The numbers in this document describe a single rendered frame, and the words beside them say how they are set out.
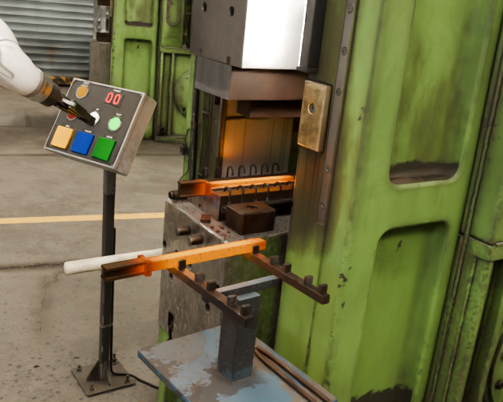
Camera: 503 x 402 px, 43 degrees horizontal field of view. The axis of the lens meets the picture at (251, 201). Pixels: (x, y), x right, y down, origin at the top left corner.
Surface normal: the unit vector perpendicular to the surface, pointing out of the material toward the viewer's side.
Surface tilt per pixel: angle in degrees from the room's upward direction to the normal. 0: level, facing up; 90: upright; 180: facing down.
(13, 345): 0
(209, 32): 90
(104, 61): 90
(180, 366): 0
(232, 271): 90
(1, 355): 0
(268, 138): 90
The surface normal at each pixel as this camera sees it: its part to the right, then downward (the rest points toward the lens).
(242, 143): 0.54, 0.31
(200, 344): 0.10, -0.95
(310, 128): -0.84, 0.09
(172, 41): 0.25, 0.33
